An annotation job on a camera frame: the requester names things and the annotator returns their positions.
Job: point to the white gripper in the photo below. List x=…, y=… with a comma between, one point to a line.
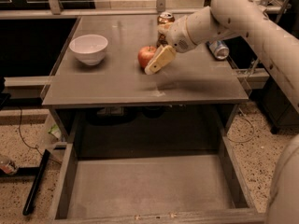
x=177, y=34

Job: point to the red apple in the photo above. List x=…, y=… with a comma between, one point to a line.
x=145, y=54

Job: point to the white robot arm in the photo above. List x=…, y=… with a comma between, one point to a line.
x=276, y=49

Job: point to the grey cabinet with top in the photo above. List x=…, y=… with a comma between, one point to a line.
x=114, y=110

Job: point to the open grey top drawer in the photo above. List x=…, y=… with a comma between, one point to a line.
x=201, y=189

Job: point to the gold soda can upright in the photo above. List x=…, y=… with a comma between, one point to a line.
x=163, y=18

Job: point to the blue soda can lying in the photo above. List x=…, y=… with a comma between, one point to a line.
x=219, y=49

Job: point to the white ceramic bowl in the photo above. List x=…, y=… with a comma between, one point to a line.
x=89, y=49

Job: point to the plastic bottle on floor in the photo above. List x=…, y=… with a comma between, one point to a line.
x=8, y=166

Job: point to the black bar on floor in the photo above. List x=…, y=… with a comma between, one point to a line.
x=29, y=205

